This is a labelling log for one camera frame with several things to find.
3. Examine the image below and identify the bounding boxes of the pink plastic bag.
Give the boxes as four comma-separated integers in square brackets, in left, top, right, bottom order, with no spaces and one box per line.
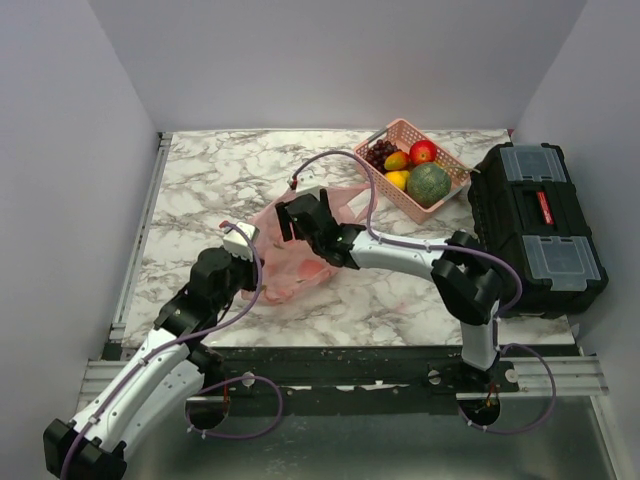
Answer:
[249,183,370,306]

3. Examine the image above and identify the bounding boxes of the dark red fake grapes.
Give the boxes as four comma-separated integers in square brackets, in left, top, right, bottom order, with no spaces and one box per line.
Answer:
[365,140,398,171]

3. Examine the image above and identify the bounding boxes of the yellow fake lemon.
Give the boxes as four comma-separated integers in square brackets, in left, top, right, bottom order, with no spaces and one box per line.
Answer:
[385,170,410,191]

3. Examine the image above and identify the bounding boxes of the orange fake pepper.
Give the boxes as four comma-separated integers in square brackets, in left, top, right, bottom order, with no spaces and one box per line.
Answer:
[384,150,410,171]

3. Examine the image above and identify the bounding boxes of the green fake melon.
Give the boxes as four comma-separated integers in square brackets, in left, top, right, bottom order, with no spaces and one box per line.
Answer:
[406,163,451,209]

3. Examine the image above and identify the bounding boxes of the red fake apple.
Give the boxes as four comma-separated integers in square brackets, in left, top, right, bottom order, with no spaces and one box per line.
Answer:
[409,140,437,166]

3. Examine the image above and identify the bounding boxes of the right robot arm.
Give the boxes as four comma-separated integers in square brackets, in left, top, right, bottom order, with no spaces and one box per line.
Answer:
[276,189,503,392]

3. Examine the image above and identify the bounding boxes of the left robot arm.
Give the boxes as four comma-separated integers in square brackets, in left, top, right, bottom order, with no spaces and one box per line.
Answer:
[43,244,262,479]

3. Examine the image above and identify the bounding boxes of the pink perforated plastic basket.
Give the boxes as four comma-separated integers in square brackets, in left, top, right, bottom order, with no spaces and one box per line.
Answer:
[354,119,472,224]

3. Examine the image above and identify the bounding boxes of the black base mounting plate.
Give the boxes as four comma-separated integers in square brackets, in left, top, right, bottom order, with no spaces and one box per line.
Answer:
[199,339,521,419]

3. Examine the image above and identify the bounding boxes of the black plastic toolbox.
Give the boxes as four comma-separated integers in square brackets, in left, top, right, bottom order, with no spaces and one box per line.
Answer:
[468,142,609,318]

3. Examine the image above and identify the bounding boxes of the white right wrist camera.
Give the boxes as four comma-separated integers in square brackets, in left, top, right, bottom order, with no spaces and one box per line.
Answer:
[290,170,325,201]

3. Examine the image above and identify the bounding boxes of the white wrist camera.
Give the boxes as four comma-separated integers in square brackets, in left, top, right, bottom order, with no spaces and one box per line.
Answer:
[290,170,325,201]
[220,222,260,261]

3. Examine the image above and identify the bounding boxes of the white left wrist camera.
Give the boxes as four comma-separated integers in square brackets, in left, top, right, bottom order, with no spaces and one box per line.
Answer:
[220,222,260,261]

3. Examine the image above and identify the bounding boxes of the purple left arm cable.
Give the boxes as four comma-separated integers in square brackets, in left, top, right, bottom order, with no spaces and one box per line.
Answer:
[59,222,284,480]

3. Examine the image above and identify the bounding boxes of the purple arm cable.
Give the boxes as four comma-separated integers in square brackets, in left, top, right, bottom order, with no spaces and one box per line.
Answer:
[292,149,557,435]
[59,222,284,480]

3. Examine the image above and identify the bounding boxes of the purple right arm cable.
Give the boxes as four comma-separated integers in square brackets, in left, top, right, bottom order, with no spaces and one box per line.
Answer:
[292,149,557,435]

